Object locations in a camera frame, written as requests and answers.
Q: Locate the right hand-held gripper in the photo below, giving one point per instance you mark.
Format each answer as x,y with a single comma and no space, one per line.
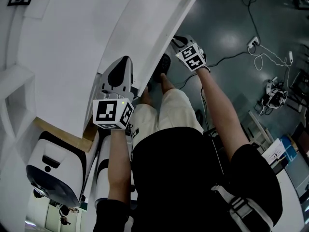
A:
190,57

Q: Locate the blue box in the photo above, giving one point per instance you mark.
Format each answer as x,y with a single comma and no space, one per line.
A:
290,149

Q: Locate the white plug adapter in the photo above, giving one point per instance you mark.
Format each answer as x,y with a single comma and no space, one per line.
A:
291,57

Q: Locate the person's black shirt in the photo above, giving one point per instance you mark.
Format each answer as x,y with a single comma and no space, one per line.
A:
178,173

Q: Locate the person's beige shorts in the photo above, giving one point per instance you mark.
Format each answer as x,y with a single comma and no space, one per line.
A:
176,112

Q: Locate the white paper sheets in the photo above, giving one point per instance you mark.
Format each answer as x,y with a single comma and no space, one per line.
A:
274,152

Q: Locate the person's leg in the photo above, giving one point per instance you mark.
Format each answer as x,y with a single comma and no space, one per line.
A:
166,83
146,97

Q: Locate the person's right black shoe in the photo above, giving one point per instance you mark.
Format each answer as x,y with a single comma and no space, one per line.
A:
163,65

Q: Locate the white power strip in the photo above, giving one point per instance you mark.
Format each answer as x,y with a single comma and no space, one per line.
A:
253,42

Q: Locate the person's left leg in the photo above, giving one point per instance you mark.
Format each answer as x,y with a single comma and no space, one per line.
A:
146,97

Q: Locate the black metal chair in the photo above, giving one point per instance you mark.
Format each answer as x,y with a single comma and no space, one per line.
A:
300,91

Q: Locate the person's left forearm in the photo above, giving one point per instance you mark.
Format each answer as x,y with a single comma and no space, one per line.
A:
119,165

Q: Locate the white round table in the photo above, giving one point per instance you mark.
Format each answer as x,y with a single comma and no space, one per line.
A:
72,57

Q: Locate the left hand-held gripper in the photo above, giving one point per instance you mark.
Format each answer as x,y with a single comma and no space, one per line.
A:
105,112

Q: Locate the white black hard case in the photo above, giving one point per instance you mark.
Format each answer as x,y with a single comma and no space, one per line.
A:
102,178
60,163

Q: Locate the person's black shoe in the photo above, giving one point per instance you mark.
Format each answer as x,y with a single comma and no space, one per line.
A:
163,65
149,88

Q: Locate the brown cardboard box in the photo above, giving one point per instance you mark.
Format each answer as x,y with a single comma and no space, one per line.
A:
72,140

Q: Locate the person's right forearm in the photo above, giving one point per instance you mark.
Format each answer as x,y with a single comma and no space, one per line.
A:
219,115

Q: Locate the person's right leg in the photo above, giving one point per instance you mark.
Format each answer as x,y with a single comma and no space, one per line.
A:
166,83

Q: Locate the white black floor device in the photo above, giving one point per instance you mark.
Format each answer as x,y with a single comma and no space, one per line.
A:
275,97

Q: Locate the person's left black shoe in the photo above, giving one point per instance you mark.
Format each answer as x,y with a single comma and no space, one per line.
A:
149,88

